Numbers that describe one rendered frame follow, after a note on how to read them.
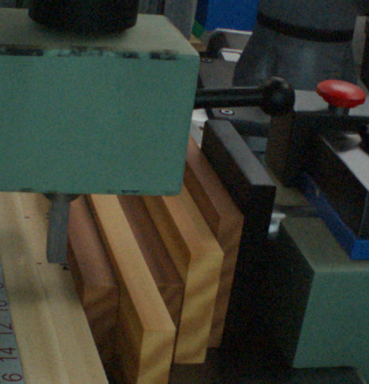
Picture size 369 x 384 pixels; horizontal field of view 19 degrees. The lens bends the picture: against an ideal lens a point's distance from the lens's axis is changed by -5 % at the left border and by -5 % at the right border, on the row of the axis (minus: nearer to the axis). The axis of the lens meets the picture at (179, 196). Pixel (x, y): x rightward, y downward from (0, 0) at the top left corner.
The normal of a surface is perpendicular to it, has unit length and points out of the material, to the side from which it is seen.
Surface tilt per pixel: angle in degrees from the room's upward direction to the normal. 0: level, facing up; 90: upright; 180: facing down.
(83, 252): 0
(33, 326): 0
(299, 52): 72
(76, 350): 0
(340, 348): 90
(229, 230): 90
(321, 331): 90
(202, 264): 90
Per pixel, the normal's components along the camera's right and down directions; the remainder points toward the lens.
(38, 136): 0.23, 0.42
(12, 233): 0.13, -0.91
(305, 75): 0.02, 0.11
